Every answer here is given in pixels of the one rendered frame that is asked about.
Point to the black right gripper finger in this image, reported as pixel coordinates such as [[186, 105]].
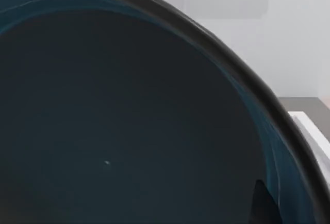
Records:
[[263, 206]]

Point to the dark blue bowl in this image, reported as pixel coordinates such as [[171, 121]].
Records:
[[123, 105]]

